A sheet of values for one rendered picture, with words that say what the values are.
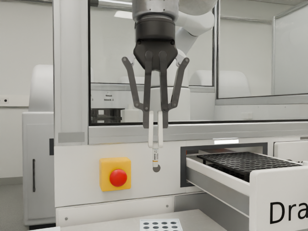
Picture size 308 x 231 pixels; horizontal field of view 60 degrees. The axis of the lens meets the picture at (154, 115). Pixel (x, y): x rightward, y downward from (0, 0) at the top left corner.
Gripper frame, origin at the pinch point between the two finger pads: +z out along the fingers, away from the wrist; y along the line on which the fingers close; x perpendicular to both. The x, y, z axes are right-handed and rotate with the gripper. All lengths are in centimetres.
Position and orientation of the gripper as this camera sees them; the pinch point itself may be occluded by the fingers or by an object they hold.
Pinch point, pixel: (155, 128)
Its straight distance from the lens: 51.5
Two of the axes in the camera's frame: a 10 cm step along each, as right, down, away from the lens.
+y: 10.0, 0.0, 0.6
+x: -0.6, -0.3, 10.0
